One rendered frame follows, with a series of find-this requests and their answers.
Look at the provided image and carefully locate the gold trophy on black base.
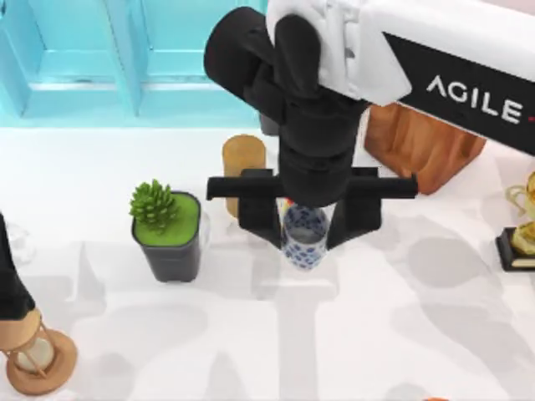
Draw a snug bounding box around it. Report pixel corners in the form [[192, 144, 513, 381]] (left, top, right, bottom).
[[494, 170, 535, 273]]

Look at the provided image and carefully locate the wooden hourglass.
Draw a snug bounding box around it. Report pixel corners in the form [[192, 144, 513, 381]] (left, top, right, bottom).
[[0, 307, 79, 394]]

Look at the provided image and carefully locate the brown wooden block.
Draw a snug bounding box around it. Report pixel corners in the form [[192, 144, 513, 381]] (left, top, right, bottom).
[[363, 101, 488, 196]]

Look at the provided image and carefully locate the blue and white patterned cup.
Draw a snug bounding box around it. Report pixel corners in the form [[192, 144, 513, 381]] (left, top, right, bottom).
[[281, 203, 329, 273]]

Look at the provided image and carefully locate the green succulent in black pot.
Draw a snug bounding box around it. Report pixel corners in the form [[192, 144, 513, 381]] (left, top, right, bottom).
[[129, 178, 203, 283]]

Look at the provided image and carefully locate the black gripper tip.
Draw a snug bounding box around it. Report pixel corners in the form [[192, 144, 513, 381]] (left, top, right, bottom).
[[0, 211, 37, 325]]

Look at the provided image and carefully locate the light blue rack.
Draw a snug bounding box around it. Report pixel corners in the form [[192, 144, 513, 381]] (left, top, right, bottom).
[[0, 0, 268, 129]]

